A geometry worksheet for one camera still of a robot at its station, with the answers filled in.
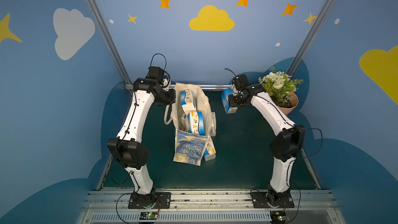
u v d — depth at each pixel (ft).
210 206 2.40
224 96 2.99
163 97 2.22
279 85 2.82
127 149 1.47
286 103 3.25
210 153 2.66
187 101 2.69
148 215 2.32
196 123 2.42
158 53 2.21
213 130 3.03
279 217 2.34
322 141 1.64
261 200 2.46
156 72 2.06
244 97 2.13
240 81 2.27
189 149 2.46
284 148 1.73
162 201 2.42
